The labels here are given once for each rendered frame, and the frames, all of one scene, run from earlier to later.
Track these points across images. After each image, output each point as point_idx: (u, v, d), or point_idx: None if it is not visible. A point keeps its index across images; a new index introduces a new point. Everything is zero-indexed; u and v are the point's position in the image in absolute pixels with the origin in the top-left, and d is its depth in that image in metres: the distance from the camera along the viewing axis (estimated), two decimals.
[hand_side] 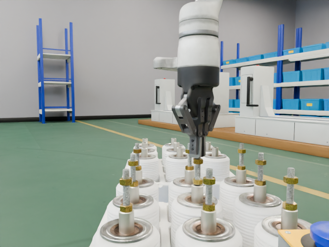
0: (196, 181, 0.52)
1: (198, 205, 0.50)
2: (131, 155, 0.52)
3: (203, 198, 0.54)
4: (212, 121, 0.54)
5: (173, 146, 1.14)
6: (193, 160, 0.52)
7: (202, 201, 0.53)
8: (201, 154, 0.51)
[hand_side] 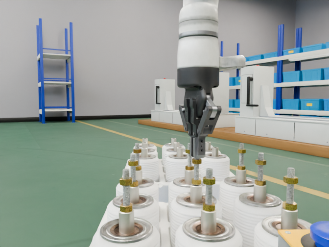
0: (194, 181, 0.52)
1: (197, 205, 0.50)
2: (131, 155, 0.52)
3: (202, 198, 0.54)
4: (199, 124, 0.49)
5: (173, 146, 1.14)
6: (192, 160, 0.52)
7: (201, 201, 0.53)
8: (191, 154, 0.52)
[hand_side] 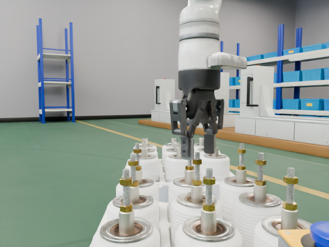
0: (201, 180, 0.53)
1: (197, 205, 0.50)
2: (131, 155, 0.52)
3: (202, 198, 0.54)
4: (175, 123, 0.48)
5: (173, 146, 1.14)
6: (200, 161, 0.52)
7: (202, 201, 0.53)
8: (203, 150, 0.55)
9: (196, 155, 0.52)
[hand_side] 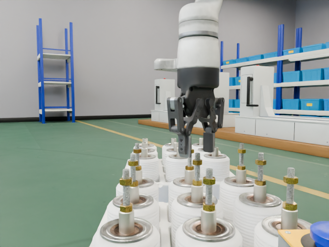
0: (195, 179, 0.54)
1: (197, 205, 0.50)
2: (131, 155, 0.52)
3: (203, 198, 0.54)
4: (220, 118, 0.55)
5: (173, 146, 1.14)
6: (198, 160, 0.53)
7: (202, 201, 0.53)
8: (191, 154, 0.49)
9: (199, 155, 0.52)
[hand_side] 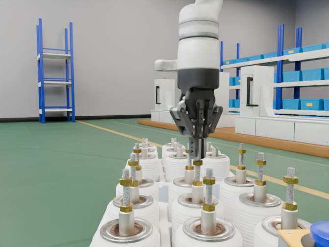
0: (195, 182, 0.52)
1: (183, 196, 0.55)
2: (131, 155, 0.52)
3: (199, 204, 0.51)
4: (213, 123, 0.53)
5: (173, 146, 1.14)
6: (193, 161, 0.52)
7: (193, 202, 0.52)
8: (200, 157, 0.51)
9: None
